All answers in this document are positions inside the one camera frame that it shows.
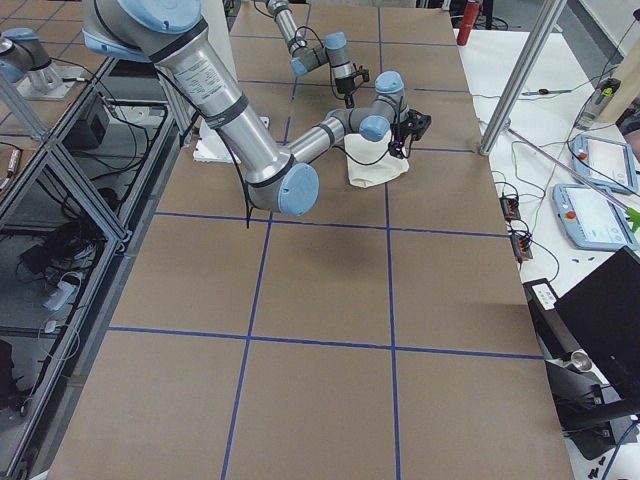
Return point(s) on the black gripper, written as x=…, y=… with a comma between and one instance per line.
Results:
x=344, y=86
x=403, y=129

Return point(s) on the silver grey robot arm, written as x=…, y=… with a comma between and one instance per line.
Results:
x=308, y=52
x=174, y=35

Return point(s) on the cream long-sleeve cat shirt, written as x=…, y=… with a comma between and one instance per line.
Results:
x=369, y=164

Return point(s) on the aluminium frame post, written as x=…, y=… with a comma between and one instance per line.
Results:
x=534, y=44

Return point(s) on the far blue teach pendant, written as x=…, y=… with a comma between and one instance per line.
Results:
x=606, y=163

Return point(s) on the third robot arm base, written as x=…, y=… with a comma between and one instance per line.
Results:
x=26, y=64

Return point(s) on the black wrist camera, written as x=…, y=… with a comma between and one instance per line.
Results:
x=418, y=124
x=361, y=73

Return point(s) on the aluminium frame cabinet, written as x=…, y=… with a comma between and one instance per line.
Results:
x=82, y=168

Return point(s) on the black orange usb hub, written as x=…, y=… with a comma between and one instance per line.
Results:
x=510, y=208

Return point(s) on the red bottle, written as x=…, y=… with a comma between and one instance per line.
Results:
x=471, y=12

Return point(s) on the blue teach pendant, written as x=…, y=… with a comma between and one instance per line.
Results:
x=590, y=221
x=606, y=163

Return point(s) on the near blue teach pendant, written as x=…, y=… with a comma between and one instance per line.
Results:
x=590, y=221

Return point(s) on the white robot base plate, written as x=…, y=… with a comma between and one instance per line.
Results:
x=210, y=146

